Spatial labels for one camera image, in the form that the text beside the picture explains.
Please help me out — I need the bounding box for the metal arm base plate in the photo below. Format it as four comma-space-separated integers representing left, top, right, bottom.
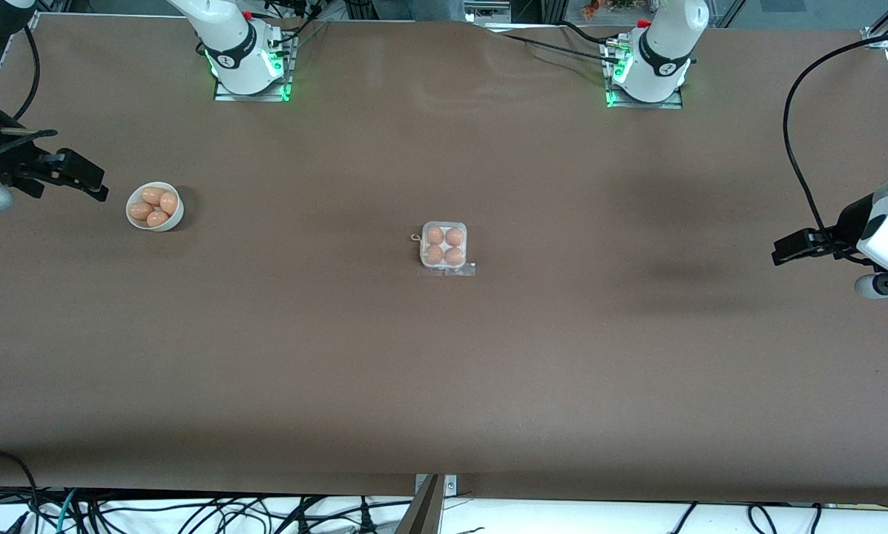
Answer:
605, 37, 685, 111
213, 33, 294, 103

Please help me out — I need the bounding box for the metal table edge bracket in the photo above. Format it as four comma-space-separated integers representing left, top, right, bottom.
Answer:
414, 474, 458, 499

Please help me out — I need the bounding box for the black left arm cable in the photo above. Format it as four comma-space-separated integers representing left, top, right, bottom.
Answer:
783, 31, 888, 245

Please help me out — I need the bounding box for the clear plastic egg box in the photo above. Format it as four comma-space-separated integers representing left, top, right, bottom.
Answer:
419, 220, 469, 270

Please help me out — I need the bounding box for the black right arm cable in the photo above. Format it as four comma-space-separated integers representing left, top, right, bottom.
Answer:
10, 24, 42, 121

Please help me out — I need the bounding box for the white round bowl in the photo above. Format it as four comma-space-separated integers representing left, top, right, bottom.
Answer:
125, 182, 185, 232

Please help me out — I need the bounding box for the teal cable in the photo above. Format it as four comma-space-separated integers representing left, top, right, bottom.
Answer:
56, 487, 82, 534

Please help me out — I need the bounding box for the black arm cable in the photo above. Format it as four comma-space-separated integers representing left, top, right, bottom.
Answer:
10, 24, 42, 121
783, 31, 888, 245

